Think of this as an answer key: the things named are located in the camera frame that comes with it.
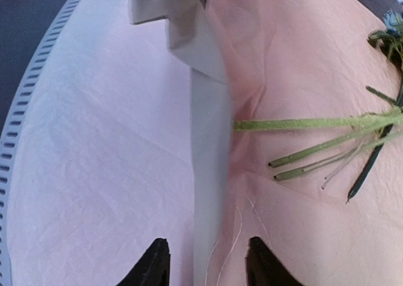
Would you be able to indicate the stack of pastel paper sheets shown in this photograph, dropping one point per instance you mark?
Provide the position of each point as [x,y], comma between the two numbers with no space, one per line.
[103,165]

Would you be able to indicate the grey-white wrapping paper sheet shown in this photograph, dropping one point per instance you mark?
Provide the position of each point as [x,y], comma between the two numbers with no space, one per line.
[192,39]

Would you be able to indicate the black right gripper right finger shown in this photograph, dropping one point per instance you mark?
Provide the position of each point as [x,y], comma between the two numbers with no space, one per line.
[263,268]

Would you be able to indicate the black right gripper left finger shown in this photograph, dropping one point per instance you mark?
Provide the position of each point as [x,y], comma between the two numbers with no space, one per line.
[153,267]

